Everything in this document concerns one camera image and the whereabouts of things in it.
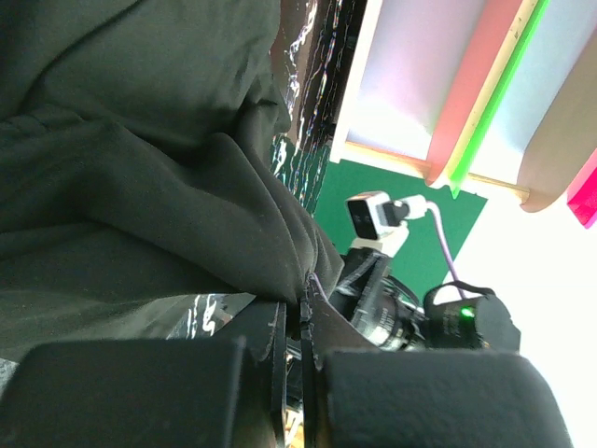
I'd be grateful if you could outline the red folder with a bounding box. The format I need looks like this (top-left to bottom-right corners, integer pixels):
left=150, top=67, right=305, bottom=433
left=566, top=150, right=597, bottom=229

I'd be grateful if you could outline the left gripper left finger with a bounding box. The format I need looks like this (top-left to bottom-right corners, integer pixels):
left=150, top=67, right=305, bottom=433
left=1, top=301, right=286, bottom=447

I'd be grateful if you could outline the pink wooden shelf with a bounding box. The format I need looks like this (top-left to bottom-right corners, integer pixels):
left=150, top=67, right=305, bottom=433
left=331, top=1, right=596, bottom=213

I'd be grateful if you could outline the dark green binder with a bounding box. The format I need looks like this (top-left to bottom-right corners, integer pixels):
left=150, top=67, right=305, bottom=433
left=299, top=162, right=485, bottom=305

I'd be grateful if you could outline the black graphic t shirt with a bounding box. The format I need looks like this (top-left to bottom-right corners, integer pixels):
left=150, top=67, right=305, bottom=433
left=1, top=1, right=343, bottom=362

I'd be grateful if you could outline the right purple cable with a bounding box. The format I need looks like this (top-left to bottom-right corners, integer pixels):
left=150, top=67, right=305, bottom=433
left=426, top=200, right=470, bottom=300

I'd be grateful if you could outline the light green folder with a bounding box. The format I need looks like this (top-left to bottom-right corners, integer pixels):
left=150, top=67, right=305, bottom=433
left=450, top=0, right=551, bottom=200

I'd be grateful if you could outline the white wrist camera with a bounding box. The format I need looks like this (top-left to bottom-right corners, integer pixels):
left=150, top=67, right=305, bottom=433
left=346, top=191, right=427, bottom=258

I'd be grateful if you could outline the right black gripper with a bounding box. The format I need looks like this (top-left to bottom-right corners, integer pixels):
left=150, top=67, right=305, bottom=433
left=329, top=247, right=425, bottom=352

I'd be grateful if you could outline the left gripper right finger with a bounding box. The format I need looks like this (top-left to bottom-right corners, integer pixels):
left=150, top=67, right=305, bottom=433
left=300, top=275, right=572, bottom=447

